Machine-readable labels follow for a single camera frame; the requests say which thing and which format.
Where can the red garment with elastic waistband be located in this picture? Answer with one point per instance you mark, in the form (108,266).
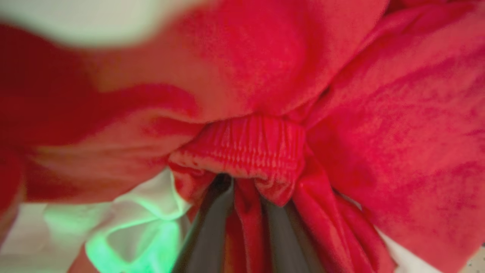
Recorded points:
(265,94)

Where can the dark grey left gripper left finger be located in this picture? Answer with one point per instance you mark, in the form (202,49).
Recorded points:
(208,239)

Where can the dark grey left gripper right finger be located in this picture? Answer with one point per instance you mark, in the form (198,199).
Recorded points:
(282,242)

